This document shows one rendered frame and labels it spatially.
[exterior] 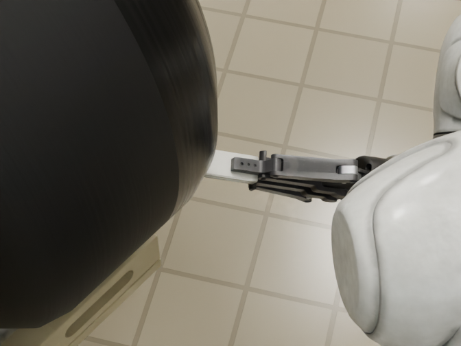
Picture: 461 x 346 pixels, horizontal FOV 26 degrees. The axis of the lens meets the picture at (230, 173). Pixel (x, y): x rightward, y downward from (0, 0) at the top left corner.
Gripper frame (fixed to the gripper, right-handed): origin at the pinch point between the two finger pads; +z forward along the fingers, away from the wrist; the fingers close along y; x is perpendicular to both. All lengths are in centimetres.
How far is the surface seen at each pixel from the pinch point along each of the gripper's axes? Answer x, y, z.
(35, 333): -18.4, 19.8, 16.0
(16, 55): -2.1, -28.2, 28.6
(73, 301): -17.7, -7.1, 17.8
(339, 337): -7, 90, -63
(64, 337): -18.5, 21.6, 12.0
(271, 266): 8, 101, -51
